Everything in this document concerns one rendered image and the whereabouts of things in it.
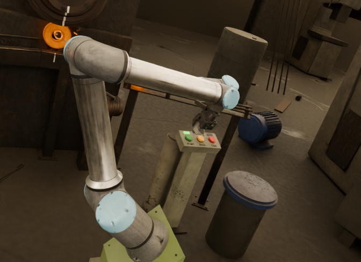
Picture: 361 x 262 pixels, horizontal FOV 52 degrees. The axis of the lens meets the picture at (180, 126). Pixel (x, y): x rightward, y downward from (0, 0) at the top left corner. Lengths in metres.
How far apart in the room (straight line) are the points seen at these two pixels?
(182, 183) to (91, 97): 0.92
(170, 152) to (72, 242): 0.70
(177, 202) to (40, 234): 0.74
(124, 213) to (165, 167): 0.83
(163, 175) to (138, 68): 1.05
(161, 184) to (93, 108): 0.98
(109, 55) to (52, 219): 1.16
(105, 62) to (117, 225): 0.58
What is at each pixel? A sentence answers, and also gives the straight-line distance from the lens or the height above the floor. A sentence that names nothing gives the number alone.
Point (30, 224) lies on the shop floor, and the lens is 2.09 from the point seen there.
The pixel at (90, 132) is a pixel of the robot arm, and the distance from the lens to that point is 1.41.
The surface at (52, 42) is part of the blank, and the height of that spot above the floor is 0.77.
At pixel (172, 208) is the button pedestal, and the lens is 2.17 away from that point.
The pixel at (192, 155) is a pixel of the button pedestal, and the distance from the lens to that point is 1.99.
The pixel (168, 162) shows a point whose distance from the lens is 2.14.
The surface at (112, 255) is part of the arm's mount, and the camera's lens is 1.69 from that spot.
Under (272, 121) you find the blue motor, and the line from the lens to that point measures 3.78.
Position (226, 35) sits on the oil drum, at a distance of 4.63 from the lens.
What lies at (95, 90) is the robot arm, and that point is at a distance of 1.35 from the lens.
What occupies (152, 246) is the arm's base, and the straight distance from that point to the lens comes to 1.51.
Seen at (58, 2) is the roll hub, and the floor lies 1.02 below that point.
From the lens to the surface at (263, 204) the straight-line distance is 2.05.
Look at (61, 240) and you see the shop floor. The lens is 2.03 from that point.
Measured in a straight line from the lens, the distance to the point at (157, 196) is 2.27.
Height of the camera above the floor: 1.39
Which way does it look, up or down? 23 degrees down
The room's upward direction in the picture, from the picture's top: 19 degrees clockwise
